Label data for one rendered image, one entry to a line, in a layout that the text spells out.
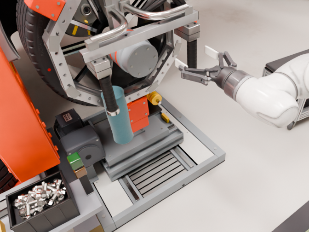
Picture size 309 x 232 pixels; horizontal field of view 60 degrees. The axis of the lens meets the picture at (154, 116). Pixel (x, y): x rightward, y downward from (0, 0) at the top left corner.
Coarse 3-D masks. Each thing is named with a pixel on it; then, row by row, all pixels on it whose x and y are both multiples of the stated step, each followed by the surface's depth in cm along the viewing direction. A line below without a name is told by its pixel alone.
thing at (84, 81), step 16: (96, 0) 100; (144, 0) 110; (96, 16) 104; (128, 16) 110; (96, 32) 107; (64, 48) 103; (80, 48) 107; (160, 48) 126; (112, 64) 119; (80, 80) 119; (96, 80) 128; (112, 80) 130; (128, 80) 129
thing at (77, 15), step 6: (84, 0) 135; (102, 0) 144; (78, 6) 135; (96, 6) 140; (102, 6) 146; (78, 12) 136; (78, 18) 138; (84, 18) 140; (90, 18) 141; (96, 18) 143; (72, 24) 143; (90, 24) 148; (66, 30) 143; (72, 30) 144; (78, 30) 146; (84, 30) 148; (78, 36) 148; (84, 36) 150
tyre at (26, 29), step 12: (24, 12) 94; (36, 12) 89; (24, 24) 95; (36, 24) 91; (24, 36) 97; (36, 36) 93; (24, 48) 108; (36, 48) 95; (36, 60) 98; (48, 60) 100; (48, 72) 103; (48, 84) 106; (60, 84) 108; (132, 84) 129
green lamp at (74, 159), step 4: (76, 152) 92; (68, 156) 91; (72, 156) 91; (76, 156) 91; (68, 160) 90; (72, 160) 90; (76, 160) 90; (80, 160) 91; (72, 164) 90; (76, 164) 91; (80, 164) 92; (72, 168) 91; (76, 168) 92
